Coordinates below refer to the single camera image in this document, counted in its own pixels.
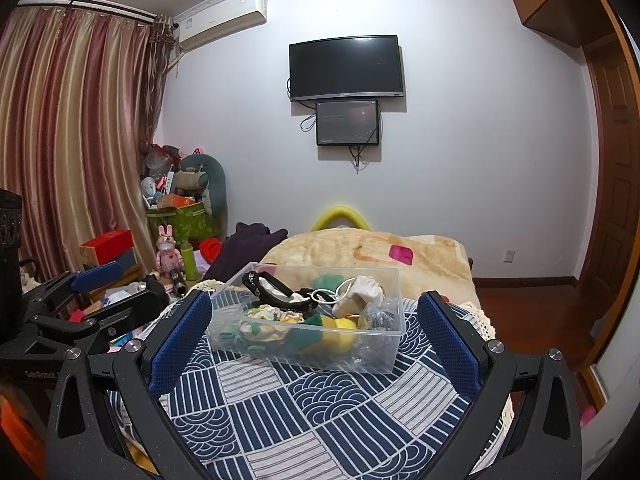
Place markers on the large black television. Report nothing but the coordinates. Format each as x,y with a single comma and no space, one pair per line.
345,67

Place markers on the red box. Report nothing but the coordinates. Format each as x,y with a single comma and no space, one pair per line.
105,246

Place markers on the wall outlet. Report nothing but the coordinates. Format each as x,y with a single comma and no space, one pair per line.
508,255

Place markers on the pile of papers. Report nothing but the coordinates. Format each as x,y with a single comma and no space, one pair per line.
120,292

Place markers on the green and yellow sponge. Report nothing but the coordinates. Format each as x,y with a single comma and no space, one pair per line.
305,335

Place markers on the white sliding wardrobe door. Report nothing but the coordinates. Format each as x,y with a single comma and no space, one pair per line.
615,420

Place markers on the beige blanket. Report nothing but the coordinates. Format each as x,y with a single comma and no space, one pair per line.
350,250

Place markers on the red cloth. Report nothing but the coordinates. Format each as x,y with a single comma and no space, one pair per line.
211,250

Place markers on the navy patterned tablecloth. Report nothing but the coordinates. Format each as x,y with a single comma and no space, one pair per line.
310,420

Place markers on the pink bunny toy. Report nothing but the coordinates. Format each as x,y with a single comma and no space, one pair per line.
169,252

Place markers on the dark purple clothing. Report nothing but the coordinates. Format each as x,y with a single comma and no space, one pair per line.
250,245

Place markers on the yellow foam tube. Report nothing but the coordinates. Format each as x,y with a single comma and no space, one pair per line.
325,215

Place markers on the yellow round sponge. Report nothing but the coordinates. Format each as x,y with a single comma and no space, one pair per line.
340,335

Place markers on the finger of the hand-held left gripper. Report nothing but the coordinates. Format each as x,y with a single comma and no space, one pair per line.
97,275
135,305

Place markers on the green bottle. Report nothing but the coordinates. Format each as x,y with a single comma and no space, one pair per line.
189,260

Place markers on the white air conditioner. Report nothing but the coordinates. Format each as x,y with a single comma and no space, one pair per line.
225,17

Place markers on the pile of household clutter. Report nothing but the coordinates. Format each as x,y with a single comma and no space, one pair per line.
162,175

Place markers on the green plush toy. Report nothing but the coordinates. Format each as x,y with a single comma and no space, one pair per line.
210,185

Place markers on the grey steel wool scourer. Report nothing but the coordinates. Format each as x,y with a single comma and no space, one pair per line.
380,317

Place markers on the black belt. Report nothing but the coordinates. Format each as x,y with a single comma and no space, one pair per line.
272,290

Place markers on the clear plastic storage box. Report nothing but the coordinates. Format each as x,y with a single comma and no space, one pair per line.
350,355

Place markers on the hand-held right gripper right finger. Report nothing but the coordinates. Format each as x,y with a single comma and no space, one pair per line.
450,347

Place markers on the striped curtain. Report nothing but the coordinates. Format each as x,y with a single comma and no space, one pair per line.
75,135

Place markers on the green fabric storage box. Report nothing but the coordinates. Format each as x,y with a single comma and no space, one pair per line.
185,225

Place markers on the wooden door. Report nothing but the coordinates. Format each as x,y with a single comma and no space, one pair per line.
615,185

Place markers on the small black monitor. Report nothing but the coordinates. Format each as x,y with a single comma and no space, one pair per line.
347,122

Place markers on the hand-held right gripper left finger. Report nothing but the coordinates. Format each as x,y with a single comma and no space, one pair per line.
180,342

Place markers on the floral cloth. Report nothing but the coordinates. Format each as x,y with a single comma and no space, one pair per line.
260,331

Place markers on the black flashlight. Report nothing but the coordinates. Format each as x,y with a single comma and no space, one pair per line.
178,282

